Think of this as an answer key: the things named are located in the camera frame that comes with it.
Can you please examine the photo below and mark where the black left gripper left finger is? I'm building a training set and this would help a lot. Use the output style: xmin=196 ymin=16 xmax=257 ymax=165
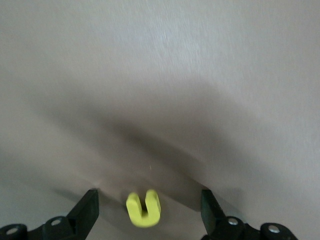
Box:
xmin=42 ymin=189 xmax=100 ymax=240

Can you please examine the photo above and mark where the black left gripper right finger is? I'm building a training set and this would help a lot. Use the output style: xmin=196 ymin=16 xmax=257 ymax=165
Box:
xmin=201 ymin=189 xmax=251 ymax=240

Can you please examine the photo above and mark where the yellow foam letter u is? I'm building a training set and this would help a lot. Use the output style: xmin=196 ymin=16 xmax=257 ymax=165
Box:
xmin=125 ymin=189 xmax=161 ymax=229

